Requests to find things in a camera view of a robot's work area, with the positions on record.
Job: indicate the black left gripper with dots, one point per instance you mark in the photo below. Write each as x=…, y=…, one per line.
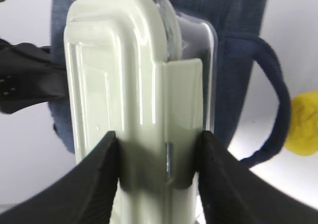
x=21, y=90

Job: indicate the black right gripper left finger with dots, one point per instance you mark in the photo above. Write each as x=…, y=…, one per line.
x=83, y=196

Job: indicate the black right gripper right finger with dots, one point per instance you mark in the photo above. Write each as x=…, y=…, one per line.
x=232, y=194

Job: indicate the yellow lemon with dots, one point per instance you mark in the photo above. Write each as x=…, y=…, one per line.
x=302, y=137

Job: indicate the green lidded glass container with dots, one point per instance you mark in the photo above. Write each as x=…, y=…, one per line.
x=144, y=69

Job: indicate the dark navy lunch bag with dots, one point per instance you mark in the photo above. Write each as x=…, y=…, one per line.
x=237, y=23

